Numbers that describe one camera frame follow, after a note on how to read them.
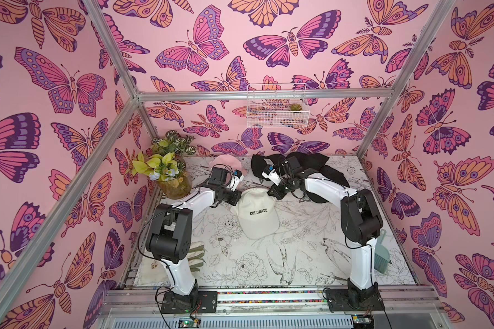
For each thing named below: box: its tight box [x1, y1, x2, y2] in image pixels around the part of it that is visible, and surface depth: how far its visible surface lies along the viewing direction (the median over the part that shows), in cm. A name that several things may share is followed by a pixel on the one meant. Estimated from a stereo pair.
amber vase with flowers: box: [131, 130, 197, 200], surface depth 96 cm
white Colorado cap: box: [229, 187, 280, 240], surface depth 93 cm
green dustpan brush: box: [373, 228, 393, 274], surface depth 85 cm
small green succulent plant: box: [289, 102, 303, 112], surface depth 94 cm
